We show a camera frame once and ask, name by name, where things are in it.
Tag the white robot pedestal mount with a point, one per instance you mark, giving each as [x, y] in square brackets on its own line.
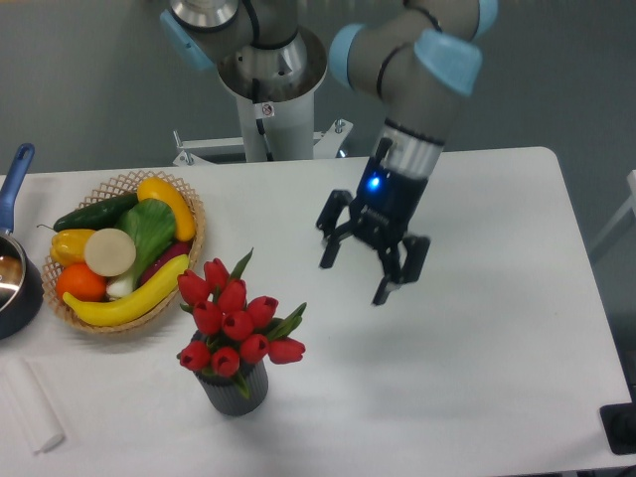
[274, 93]

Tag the green bok choy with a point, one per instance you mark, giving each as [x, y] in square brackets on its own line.
[151, 225]

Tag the purple eggplant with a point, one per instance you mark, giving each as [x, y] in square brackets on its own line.
[175, 249]

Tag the black device at edge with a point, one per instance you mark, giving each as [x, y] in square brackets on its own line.
[619, 425]

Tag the yellow bell pepper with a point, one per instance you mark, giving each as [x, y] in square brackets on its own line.
[67, 247]

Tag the orange fruit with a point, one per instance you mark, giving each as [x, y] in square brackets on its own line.
[81, 282]

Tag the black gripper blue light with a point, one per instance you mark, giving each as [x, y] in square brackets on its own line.
[379, 216]

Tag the white frame at right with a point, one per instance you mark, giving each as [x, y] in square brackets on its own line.
[617, 226]

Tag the red tulip bouquet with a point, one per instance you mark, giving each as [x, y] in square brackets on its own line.
[229, 325]

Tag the blue handled saucepan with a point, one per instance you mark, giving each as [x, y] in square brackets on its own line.
[21, 283]

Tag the dark grey ribbed vase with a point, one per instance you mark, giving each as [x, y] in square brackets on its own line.
[240, 394]

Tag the green cucumber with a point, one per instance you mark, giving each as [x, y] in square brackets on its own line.
[96, 216]

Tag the yellow squash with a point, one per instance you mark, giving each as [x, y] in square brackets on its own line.
[163, 191]

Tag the white folded cloth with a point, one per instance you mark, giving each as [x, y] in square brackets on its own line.
[31, 408]

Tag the yellow banana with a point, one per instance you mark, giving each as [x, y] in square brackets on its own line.
[134, 305]

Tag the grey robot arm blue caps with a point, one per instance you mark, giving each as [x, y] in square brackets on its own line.
[421, 65]

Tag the beige round disc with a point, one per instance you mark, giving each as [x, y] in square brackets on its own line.
[109, 252]

